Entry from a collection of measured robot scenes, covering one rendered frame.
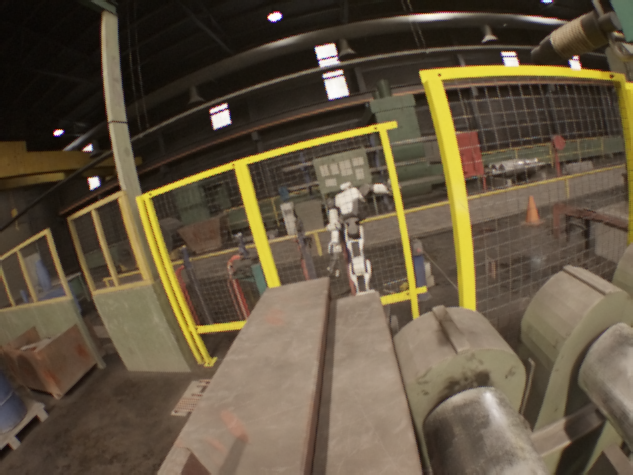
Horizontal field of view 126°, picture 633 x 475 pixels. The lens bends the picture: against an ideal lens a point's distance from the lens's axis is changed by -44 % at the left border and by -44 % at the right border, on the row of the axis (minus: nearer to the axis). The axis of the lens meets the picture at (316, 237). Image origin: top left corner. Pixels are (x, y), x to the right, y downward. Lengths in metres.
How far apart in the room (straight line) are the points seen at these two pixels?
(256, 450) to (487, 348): 0.36
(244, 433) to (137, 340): 3.12
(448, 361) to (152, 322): 2.89
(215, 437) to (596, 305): 0.65
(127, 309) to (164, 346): 0.55
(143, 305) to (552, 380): 3.04
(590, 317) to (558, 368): 0.12
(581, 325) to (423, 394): 0.33
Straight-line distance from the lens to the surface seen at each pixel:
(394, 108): 10.94
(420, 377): 0.48
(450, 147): 0.96
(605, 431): 1.10
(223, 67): 11.59
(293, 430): 0.34
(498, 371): 0.54
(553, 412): 0.78
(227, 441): 0.36
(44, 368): 3.99
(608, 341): 0.64
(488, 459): 0.42
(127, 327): 3.43
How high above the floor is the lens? 1.58
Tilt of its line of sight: 12 degrees down
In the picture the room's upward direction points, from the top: 14 degrees counter-clockwise
